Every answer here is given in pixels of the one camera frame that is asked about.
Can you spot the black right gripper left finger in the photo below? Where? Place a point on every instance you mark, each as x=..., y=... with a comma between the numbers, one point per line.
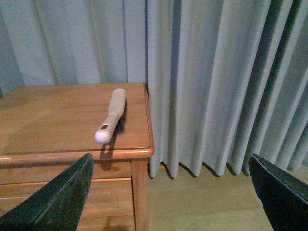
x=58, y=205

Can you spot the grey curtain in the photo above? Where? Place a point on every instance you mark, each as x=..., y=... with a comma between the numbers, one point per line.
x=226, y=78

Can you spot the wooden nightstand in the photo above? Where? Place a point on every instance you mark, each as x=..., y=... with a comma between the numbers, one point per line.
x=44, y=129

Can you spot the beige hand brush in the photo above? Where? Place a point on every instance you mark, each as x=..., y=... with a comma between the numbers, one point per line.
x=114, y=124

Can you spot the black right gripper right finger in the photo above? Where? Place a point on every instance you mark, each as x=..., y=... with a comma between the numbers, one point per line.
x=284, y=197

